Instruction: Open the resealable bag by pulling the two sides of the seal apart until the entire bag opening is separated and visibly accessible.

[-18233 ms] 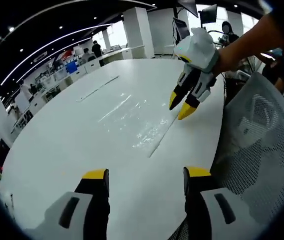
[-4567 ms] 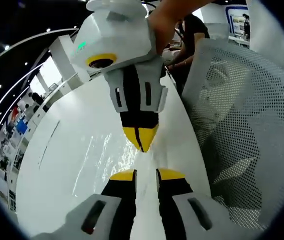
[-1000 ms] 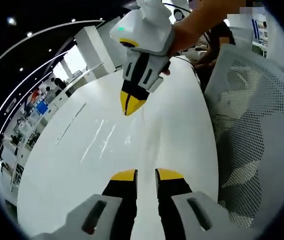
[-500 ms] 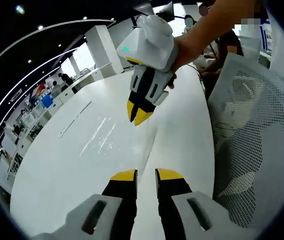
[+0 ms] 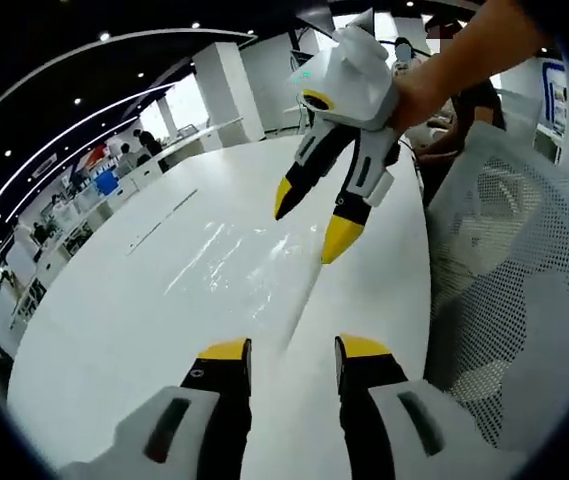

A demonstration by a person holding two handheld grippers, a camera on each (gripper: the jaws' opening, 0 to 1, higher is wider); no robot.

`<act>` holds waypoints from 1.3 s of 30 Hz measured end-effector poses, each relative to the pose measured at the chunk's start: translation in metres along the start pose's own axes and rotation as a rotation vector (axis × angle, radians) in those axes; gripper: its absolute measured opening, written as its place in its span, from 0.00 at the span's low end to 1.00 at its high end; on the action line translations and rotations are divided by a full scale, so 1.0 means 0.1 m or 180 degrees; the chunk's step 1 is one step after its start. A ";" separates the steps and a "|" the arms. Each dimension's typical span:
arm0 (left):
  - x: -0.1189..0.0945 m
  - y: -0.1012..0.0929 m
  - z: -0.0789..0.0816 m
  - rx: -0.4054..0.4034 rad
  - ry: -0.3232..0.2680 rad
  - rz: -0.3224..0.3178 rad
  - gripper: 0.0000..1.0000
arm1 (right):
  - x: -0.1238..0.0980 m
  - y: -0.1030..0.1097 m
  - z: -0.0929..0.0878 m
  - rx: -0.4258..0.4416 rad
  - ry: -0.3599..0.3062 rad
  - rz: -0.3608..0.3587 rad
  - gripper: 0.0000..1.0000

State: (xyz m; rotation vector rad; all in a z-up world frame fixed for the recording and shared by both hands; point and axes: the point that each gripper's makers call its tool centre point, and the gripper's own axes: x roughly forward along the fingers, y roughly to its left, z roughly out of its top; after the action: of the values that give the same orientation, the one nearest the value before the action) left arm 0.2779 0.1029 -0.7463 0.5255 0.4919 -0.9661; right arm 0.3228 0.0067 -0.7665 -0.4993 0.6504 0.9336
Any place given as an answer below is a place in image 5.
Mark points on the white mesh office chair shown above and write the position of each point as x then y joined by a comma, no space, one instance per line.
519,280

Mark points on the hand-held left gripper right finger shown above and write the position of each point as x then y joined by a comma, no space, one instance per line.
389,430

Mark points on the blue box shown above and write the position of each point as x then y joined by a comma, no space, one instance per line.
105,183

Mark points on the white square pillar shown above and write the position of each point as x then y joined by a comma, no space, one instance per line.
229,95

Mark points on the blue framed board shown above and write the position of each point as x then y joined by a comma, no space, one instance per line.
554,97

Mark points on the person's right hand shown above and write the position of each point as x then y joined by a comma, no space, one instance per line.
419,97

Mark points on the clear plastic resealable bag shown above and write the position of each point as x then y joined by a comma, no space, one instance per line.
244,270

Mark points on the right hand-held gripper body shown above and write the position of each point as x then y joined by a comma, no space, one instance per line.
354,85

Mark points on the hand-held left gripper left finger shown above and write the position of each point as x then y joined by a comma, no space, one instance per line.
184,430

